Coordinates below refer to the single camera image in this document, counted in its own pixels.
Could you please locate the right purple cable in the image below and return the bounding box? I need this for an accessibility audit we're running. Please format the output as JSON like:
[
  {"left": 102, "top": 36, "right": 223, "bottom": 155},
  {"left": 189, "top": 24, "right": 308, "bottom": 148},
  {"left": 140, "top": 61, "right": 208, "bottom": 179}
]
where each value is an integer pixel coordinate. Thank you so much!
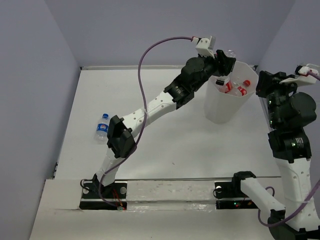
[{"left": 257, "top": 69, "right": 320, "bottom": 228}]

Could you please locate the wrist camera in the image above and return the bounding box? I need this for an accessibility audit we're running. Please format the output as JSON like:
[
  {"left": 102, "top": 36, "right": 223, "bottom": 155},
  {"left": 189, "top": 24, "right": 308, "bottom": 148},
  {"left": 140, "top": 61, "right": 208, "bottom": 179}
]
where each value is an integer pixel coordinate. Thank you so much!
[
  {"left": 279, "top": 63, "right": 320, "bottom": 87},
  {"left": 192, "top": 36, "right": 216, "bottom": 58}
]

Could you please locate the blue pepsi label bottle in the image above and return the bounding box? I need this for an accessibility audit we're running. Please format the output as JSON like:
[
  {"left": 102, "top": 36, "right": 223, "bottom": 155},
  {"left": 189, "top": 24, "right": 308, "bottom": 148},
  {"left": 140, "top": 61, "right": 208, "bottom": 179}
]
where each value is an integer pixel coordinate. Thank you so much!
[{"left": 94, "top": 113, "right": 110, "bottom": 144}]

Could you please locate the small red cap bottle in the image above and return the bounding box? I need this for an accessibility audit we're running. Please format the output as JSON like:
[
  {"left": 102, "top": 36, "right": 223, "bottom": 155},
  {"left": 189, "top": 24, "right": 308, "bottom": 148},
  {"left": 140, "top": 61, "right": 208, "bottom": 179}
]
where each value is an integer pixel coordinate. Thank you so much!
[{"left": 215, "top": 76, "right": 233, "bottom": 94}]

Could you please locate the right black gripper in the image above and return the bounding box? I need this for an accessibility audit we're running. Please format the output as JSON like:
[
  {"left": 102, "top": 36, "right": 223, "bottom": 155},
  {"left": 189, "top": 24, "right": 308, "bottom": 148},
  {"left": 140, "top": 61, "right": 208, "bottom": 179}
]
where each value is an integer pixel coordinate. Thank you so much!
[{"left": 255, "top": 69, "right": 299, "bottom": 127}]

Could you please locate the purple cable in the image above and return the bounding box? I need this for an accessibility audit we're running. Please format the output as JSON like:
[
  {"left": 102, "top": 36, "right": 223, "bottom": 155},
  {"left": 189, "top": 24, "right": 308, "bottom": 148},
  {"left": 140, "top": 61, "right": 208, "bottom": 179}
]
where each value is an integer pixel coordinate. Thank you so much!
[
  {"left": 98, "top": 36, "right": 196, "bottom": 207},
  {"left": 257, "top": 69, "right": 320, "bottom": 228}
]

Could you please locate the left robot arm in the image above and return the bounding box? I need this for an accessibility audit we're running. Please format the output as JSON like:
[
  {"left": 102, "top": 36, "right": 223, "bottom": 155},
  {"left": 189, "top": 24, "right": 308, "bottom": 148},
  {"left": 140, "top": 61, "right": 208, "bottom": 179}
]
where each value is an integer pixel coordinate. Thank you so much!
[{"left": 92, "top": 50, "right": 236, "bottom": 198}]

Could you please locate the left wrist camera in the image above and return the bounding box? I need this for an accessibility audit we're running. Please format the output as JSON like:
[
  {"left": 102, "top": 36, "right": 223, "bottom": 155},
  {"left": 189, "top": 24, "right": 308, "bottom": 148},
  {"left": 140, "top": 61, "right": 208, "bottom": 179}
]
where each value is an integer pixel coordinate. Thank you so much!
[{"left": 192, "top": 36, "right": 216, "bottom": 58}]

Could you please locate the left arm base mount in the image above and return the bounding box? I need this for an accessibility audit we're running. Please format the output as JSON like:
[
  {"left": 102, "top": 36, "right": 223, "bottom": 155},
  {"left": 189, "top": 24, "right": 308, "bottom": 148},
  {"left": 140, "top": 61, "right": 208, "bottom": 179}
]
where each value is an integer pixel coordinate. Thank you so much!
[{"left": 79, "top": 179, "right": 128, "bottom": 211}]

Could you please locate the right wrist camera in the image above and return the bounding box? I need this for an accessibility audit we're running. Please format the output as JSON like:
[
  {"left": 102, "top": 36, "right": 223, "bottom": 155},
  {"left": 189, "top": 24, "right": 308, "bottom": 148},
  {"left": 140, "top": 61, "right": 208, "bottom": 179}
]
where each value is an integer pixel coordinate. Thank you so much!
[{"left": 279, "top": 63, "right": 320, "bottom": 87}]

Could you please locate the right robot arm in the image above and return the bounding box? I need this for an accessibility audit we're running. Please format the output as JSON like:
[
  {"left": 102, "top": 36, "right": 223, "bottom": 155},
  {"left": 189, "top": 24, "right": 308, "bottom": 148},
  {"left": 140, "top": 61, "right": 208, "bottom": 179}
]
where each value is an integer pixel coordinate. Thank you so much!
[{"left": 230, "top": 65, "right": 320, "bottom": 240}]

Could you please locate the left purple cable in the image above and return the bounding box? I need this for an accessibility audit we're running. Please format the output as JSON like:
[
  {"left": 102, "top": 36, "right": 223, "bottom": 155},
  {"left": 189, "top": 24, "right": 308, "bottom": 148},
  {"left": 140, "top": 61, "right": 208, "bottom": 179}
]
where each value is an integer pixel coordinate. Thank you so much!
[{"left": 98, "top": 36, "right": 196, "bottom": 207}]

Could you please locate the clear capless bottle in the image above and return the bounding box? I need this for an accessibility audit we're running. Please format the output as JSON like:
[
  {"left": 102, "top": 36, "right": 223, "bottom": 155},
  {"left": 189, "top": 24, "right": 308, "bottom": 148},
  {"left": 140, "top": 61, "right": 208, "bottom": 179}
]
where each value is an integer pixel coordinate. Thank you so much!
[{"left": 225, "top": 49, "right": 236, "bottom": 58}]

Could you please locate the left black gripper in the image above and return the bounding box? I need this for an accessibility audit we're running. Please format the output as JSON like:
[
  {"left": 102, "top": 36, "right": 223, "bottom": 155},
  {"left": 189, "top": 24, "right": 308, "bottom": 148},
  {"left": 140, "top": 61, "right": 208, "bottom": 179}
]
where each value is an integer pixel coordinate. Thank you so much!
[{"left": 191, "top": 50, "right": 236, "bottom": 93}]

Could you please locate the large red label bottle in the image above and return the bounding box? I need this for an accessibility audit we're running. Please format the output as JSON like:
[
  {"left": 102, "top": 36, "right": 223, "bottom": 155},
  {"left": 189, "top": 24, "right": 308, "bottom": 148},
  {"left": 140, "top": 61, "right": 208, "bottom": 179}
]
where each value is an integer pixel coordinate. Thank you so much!
[{"left": 231, "top": 80, "right": 251, "bottom": 97}]

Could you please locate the white plastic bin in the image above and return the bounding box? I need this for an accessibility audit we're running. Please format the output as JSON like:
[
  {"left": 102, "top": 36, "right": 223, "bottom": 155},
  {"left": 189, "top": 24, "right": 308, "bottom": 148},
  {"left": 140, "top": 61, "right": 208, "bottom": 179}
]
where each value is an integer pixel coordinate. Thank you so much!
[{"left": 204, "top": 61, "right": 258, "bottom": 124}]

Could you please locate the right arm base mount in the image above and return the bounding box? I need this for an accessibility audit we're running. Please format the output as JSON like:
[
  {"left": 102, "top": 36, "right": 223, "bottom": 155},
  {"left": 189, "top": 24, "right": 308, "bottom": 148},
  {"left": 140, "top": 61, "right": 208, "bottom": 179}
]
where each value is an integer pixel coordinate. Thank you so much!
[{"left": 212, "top": 181, "right": 258, "bottom": 210}]

